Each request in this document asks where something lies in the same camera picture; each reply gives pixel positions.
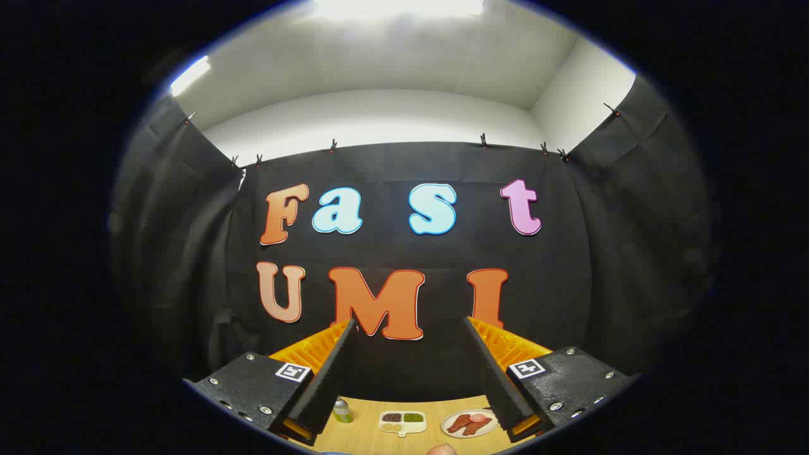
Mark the metal bottle with green label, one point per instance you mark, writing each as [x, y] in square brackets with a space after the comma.
[342, 412]

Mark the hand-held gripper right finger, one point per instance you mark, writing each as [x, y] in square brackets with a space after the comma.
[499, 379]

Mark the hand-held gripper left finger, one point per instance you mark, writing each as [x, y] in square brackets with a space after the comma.
[332, 379]

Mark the brown meat slice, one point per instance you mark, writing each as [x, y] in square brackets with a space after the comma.
[477, 426]
[457, 424]

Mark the ceiling light panel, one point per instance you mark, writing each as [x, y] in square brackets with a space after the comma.
[189, 76]
[398, 7]

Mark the pile of dark red beans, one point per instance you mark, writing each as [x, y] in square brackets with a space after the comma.
[392, 418]

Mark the white oval plate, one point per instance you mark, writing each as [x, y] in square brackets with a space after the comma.
[490, 429]

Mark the row of black cloth clips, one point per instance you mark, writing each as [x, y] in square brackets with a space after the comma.
[483, 140]

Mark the white divided dish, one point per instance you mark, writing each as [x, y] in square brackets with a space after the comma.
[402, 424]

